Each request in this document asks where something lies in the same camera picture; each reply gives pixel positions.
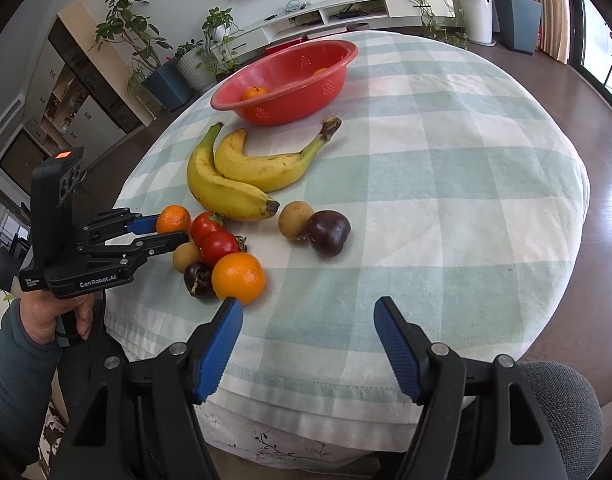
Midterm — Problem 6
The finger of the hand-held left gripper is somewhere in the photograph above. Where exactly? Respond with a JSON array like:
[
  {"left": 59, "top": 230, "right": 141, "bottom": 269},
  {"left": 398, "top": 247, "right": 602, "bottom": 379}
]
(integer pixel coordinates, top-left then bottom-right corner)
[
  {"left": 80, "top": 208, "right": 161, "bottom": 244},
  {"left": 76, "top": 231, "right": 191, "bottom": 275}
]

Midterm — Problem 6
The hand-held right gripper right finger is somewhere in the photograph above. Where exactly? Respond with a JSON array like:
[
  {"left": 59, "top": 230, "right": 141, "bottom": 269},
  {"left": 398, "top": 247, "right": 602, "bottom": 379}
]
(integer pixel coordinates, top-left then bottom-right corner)
[{"left": 373, "top": 296, "right": 569, "bottom": 480}]

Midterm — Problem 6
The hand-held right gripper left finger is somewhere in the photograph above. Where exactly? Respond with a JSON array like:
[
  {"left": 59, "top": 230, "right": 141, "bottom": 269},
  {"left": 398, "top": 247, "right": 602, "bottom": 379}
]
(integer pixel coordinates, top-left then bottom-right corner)
[{"left": 56, "top": 296, "right": 244, "bottom": 480}]

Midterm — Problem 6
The green grape fruit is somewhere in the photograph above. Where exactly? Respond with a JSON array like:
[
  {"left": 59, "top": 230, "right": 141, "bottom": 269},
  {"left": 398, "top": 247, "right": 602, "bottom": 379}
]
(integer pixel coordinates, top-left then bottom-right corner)
[{"left": 173, "top": 242, "right": 203, "bottom": 273}]

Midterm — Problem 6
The large smooth orange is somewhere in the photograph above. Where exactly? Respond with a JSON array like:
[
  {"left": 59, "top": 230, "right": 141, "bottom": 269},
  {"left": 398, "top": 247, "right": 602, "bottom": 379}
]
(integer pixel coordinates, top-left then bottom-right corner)
[{"left": 211, "top": 252, "right": 265, "bottom": 305}]

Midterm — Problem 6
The yellow banana slender stem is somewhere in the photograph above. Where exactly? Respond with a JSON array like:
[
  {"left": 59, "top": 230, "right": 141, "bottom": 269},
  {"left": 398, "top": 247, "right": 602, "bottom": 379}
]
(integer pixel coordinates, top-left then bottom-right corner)
[{"left": 187, "top": 122, "right": 281, "bottom": 222}]

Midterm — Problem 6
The large brown longan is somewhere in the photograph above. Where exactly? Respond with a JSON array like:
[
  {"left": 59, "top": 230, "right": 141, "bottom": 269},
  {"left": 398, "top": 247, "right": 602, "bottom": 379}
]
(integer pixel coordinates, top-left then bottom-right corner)
[{"left": 278, "top": 201, "right": 315, "bottom": 240}]

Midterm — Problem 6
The red plastic colander basin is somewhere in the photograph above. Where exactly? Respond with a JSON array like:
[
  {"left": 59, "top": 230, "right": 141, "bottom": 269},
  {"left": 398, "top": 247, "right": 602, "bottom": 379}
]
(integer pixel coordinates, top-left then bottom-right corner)
[{"left": 210, "top": 39, "right": 359, "bottom": 126}]

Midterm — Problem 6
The person's left forearm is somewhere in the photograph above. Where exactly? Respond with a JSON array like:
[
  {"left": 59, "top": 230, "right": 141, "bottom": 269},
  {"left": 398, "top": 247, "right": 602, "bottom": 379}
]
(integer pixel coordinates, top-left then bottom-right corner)
[{"left": 0, "top": 300, "right": 64, "bottom": 480}]

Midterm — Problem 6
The person's left hand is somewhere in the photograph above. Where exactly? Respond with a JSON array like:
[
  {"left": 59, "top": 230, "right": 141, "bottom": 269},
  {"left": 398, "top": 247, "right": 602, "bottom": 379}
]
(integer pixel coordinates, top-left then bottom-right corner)
[{"left": 14, "top": 291, "right": 95, "bottom": 346}]

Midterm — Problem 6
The white floral cloth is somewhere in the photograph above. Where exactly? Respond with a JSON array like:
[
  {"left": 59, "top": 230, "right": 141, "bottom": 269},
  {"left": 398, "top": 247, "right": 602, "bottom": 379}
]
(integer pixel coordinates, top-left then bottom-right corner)
[{"left": 201, "top": 400, "right": 381, "bottom": 466}]

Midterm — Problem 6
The yellow banana thick brown stem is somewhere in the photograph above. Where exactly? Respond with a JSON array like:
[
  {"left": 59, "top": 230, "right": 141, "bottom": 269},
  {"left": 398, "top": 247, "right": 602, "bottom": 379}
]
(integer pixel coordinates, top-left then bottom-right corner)
[{"left": 214, "top": 115, "right": 343, "bottom": 192}]

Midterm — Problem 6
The dark glass display cabinet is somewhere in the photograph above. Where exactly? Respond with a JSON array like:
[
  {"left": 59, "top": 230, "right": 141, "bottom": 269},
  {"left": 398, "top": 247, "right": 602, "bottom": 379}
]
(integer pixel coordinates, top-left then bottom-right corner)
[{"left": 0, "top": 0, "right": 146, "bottom": 201}]

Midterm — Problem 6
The leafy tree in dark pot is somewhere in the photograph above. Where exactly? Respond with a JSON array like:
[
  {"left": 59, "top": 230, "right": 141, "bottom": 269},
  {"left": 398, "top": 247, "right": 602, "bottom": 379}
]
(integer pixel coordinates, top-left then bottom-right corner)
[{"left": 93, "top": 0, "right": 194, "bottom": 112}]

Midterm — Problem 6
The plant in white ribbed pot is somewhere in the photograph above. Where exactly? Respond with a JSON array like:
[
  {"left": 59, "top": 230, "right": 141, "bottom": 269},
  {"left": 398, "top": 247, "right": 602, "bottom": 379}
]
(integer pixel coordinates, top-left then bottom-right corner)
[{"left": 173, "top": 40, "right": 217, "bottom": 92}]

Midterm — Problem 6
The green white checked tablecloth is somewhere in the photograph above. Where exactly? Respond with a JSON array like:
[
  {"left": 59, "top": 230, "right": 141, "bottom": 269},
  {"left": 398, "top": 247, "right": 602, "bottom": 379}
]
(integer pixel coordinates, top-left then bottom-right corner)
[{"left": 106, "top": 30, "right": 589, "bottom": 466}]

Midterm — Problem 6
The grey fabric cushion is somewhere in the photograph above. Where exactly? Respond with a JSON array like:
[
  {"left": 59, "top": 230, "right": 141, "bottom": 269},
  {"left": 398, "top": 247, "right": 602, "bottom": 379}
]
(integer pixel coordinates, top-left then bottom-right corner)
[{"left": 516, "top": 360, "right": 604, "bottom": 480}]

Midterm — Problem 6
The trailing plant small white pot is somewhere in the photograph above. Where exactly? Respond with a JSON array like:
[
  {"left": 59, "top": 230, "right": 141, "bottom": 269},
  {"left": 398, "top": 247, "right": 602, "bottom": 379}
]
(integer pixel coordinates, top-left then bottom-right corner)
[{"left": 201, "top": 7, "right": 244, "bottom": 81}]

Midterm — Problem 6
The white low media cabinet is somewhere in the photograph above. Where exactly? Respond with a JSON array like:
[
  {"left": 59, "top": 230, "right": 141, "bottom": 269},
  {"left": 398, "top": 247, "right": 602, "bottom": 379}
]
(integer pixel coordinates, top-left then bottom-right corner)
[{"left": 221, "top": 0, "right": 459, "bottom": 61}]

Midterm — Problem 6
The bushy plant tall white pot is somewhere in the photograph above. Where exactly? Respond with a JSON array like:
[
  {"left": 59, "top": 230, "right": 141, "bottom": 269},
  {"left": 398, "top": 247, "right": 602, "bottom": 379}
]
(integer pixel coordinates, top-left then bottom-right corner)
[{"left": 436, "top": 0, "right": 496, "bottom": 45}]

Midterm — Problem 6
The broad-leaf plant tapered dark pot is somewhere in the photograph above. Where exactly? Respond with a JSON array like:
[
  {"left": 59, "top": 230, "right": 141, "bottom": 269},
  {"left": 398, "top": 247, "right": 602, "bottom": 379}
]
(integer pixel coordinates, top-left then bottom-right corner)
[{"left": 488, "top": 0, "right": 543, "bottom": 56}]

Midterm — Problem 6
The beige curtain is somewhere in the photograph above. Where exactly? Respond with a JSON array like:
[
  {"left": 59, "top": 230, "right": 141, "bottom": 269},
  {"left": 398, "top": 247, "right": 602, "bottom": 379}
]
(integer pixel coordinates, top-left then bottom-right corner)
[{"left": 528, "top": 0, "right": 584, "bottom": 66}]

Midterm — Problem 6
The glass sliding door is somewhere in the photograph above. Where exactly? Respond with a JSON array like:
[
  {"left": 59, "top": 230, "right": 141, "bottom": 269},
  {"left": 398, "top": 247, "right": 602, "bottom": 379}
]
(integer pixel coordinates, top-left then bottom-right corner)
[{"left": 568, "top": 0, "right": 612, "bottom": 111}]

